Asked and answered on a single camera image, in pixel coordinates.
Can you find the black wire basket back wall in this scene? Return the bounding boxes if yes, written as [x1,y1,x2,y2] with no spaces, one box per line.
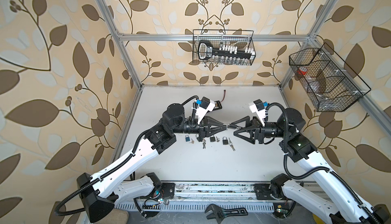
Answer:
[192,29,256,66]

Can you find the black socket tool set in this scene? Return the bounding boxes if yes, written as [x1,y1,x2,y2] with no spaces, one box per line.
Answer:
[196,40,256,60]

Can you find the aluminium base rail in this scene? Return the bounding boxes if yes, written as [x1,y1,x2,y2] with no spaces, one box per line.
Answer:
[115,179,324,214]

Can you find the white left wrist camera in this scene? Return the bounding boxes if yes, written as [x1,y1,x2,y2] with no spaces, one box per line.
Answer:
[195,97,215,124]

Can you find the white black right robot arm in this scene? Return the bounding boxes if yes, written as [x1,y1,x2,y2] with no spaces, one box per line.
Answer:
[230,100,391,224]

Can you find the black wire basket right wall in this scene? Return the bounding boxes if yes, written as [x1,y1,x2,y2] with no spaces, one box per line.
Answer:
[289,43,371,112]

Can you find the black adjustable wrench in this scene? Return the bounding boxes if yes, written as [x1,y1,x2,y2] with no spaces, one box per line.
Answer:
[204,204,248,224]

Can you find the black wire basket wall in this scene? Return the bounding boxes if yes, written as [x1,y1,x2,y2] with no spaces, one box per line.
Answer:
[289,43,371,112]
[192,29,256,66]

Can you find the black charging board yellow connectors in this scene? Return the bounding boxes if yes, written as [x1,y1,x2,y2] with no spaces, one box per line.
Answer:
[213,101,223,111]

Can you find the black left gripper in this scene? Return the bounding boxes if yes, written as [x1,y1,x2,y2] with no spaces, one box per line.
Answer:
[168,115,226,143]

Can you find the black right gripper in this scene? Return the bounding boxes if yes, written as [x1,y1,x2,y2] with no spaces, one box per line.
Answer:
[231,116,289,145]

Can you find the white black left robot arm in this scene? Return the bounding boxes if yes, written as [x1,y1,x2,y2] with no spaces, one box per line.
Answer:
[54,95,228,223]

